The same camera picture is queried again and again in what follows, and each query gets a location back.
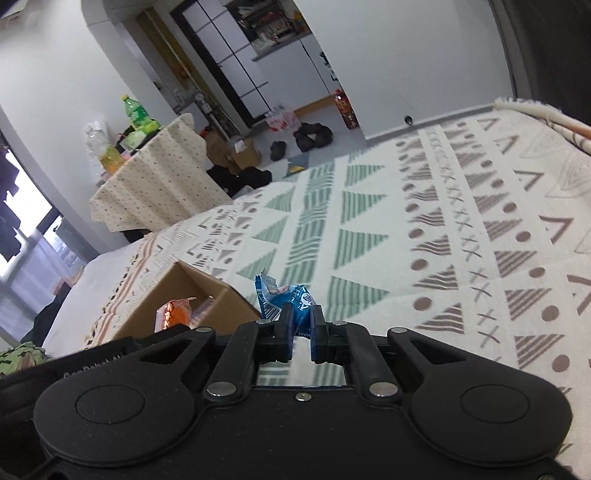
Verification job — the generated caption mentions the pink pack of bottles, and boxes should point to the pink pack of bottles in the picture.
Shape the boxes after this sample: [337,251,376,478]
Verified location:
[265,106,299,133]

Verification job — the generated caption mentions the blue snack packet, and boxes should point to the blue snack packet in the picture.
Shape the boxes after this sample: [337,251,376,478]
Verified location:
[254,270,324,340]

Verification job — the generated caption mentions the hanging dark clothes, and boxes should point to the hanging dark clothes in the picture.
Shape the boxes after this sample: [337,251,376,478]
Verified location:
[0,145,25,262]

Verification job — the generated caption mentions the printed blanket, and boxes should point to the printed blanket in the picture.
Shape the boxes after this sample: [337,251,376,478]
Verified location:
[84,103,591,480]

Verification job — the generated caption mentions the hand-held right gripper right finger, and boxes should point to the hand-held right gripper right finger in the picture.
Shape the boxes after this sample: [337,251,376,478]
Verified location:
[310,305,456,400]

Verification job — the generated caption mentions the black bag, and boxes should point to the black bag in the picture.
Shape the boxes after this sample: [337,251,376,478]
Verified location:
[207,165,273,195]

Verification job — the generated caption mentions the beige pillow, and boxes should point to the beige pillow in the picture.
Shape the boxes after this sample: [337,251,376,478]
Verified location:
[492,95,591,156]

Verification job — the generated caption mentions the green camouflage cloth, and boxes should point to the green camouflage cloth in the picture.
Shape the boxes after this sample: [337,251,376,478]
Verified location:
[0,341,48,378]

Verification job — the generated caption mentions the table with dotted tablecloth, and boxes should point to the table with dotted tablecloth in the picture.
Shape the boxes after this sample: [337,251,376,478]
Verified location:
[89,113,234,234]

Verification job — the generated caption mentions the dark cloth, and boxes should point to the dark cloth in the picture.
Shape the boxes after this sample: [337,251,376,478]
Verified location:
[32,287,86,359]

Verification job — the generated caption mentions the brown cardboard box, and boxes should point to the brown cardboard box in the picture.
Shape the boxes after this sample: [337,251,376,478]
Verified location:
[111,260,264,343]

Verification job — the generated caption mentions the white cabinet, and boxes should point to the white cabinet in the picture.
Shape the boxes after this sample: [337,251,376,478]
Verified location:
[251,31,343,114]

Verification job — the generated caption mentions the orange snack packet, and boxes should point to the orange snack packet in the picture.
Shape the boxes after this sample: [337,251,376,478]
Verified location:
[156,297,197,332]

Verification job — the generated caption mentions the cluttered kitchen shelf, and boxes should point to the cluttered kitchen shelf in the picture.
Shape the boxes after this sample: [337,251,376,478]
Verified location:
[225,0,311,52]

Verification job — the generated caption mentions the pair of black shoes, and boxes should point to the pair of black shoes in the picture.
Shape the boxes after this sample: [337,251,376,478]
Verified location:
[293,122,334,152]

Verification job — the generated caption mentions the green soda bottle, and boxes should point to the green soda bottle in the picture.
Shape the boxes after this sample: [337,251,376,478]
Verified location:
[121,94,151,133]

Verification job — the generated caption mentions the open cardboard carton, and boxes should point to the open cardboard carton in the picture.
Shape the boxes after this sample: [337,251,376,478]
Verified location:
[202,131,262,174]

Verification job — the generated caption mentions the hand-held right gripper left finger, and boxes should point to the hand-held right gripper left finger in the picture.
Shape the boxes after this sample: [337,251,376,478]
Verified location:
[139,302,296,403]

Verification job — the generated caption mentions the clear plastic bag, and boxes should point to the clear plastic bag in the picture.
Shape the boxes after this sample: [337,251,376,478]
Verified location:
[84,120,117,163]

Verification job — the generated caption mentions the white bed sheet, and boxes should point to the white bed sheet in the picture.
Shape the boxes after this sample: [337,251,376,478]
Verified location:
[43,225,158,359]

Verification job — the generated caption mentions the yellow juice bottle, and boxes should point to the yellow juice bottle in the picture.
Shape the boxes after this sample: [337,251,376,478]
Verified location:
[99,135,129,175]

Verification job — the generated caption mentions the black framed sliding door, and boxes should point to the black framed sliding door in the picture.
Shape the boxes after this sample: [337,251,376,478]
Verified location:
[170,0,297,126]

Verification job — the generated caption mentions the green packet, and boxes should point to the green packet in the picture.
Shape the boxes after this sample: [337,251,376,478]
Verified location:
[122,120,160,149]

